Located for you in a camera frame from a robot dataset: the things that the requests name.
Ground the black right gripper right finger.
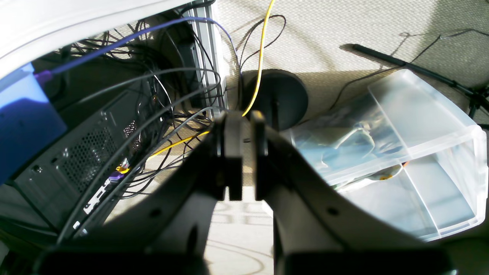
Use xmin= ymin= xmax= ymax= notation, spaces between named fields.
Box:
xmin=250 ymin=111 xmax=457 ymax=275

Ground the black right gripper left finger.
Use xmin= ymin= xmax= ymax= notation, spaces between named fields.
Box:
xmin=36 ymin=111 xmax=243 ymax=275

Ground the clear plastic storage bin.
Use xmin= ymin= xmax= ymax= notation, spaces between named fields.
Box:
xmin=283 ymin=69 xmax=488 ymax=241

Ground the black round stand base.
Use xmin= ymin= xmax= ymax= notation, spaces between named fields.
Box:
xmin=251 ymin=69 xmax=309 ymax=132

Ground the black tripod leg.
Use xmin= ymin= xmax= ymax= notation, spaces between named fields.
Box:
xmin=352 ymin=44 xmax=489 ymax=118

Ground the yellow cable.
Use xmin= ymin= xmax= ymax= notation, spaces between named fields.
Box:
xmin=117 ymin=0 xmax=275 ymax=174

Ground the purple cable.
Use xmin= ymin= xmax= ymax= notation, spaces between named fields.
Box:
xmin=34 ymin=16 xmax=239 ymax=83

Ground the aluminium table frame leg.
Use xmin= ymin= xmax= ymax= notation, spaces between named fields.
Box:
xmin=191 ymin=21 xmax=228 ymax=117

